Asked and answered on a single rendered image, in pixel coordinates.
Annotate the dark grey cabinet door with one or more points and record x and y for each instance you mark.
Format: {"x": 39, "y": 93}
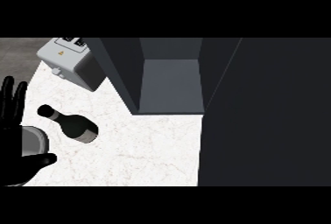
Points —
{"x": 267, "y": 113}

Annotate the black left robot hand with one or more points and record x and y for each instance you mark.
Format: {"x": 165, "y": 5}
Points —
{"x": 10, "y": 140}

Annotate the dark grey cabinet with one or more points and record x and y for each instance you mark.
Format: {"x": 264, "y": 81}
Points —
{"x": 160, "y": 78}

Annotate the white toaster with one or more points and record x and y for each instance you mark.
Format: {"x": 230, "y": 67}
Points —
{"x": 72, "y": 62}

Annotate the dark wine bottle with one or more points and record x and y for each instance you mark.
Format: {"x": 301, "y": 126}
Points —
{"x": 76, "y": 125}

